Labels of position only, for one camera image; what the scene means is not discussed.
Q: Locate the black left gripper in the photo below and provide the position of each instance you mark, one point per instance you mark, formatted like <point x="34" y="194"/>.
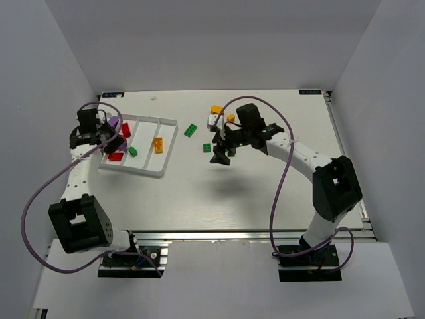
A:
<point x="113" y="142"/>

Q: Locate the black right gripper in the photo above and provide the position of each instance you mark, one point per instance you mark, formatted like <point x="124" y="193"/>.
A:
<point x="222" y="146"/>

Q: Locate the red curved lego brick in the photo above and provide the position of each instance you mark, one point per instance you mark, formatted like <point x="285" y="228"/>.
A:
<point x="126" y="132"/>

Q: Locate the purple rounded lego brick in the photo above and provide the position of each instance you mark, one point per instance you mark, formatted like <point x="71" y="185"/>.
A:
<point x="114" y="121"/>

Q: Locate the purple curved lego brick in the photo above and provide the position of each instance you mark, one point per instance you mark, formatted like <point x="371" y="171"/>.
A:
<point x="124" y="146"/>

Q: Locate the green lego plate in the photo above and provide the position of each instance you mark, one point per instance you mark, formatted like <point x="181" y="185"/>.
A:
<point x="190" y="130"/>

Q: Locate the yellow rounded lego brick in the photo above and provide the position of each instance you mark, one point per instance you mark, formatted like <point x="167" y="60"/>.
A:
<point x="216" y="109"/>

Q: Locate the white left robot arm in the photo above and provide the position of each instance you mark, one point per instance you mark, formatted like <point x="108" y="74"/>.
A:
<point x="80" y="222"/>

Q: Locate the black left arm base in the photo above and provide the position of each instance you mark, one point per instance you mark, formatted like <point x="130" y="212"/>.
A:
<point x="136" y="266"/>

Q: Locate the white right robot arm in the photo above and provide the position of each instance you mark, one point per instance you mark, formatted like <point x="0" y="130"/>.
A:
<point x="336" y="189"/>

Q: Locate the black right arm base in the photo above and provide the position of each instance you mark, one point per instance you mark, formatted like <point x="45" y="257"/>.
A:
<point x="318" y="266"/>

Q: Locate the green square flat lego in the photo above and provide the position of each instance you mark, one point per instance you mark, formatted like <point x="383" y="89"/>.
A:
<point x="206" y="147"/>

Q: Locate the small green lego brick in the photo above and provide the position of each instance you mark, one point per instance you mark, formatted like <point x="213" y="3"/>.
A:
<point x="132" y="151"/>

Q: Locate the white divided sorting tray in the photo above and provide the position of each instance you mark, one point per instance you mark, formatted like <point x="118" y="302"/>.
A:
<point x="143" y="131"/>

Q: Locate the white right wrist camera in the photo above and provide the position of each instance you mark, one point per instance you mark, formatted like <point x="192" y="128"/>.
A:
<point x="213" y="122"/>

